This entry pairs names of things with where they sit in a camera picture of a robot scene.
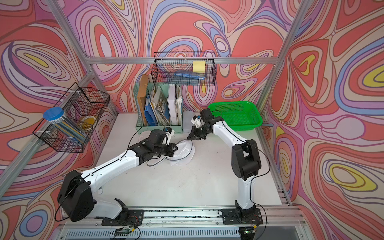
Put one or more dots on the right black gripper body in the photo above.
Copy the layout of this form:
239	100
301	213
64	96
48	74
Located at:
201	132

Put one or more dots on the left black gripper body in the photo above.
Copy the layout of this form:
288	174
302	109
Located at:
159	151

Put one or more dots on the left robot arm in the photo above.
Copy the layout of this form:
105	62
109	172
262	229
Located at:
77	196

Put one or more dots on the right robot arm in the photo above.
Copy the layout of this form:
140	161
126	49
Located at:
245	157

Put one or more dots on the grey flat case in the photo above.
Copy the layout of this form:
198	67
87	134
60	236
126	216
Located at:
187	124

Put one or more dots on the blue folder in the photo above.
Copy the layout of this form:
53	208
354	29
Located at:
150	115

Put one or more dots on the white binder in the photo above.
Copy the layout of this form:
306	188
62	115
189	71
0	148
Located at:
172	105

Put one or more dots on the mint green file organizer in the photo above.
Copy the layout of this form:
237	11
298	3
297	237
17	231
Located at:
179	108

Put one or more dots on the green plastic basket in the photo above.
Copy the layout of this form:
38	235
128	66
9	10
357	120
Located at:
239	115

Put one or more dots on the magazines in organizer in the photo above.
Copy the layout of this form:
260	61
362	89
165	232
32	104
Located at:
160	106

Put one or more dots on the blue pen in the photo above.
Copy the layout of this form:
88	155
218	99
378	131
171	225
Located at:
188	75

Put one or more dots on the brown cardboard folder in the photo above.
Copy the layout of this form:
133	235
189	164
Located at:
141	96

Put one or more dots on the yellow sticky note pad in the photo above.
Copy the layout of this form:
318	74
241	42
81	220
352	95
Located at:
199	67

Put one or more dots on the yellow tape roll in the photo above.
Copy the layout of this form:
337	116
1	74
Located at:
87	122

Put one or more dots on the jar with blue lid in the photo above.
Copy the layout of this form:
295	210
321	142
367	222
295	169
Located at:
57	117

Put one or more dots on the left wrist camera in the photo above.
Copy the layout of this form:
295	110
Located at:
169	134

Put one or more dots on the black wire basket on rail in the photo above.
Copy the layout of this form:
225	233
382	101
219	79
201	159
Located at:
168	63

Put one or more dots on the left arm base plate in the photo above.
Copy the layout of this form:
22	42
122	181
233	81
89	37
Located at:
126	218

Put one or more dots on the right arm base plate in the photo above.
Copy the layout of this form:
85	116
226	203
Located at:
240	217

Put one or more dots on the black wire basket left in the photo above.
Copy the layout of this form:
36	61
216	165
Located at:
77	102

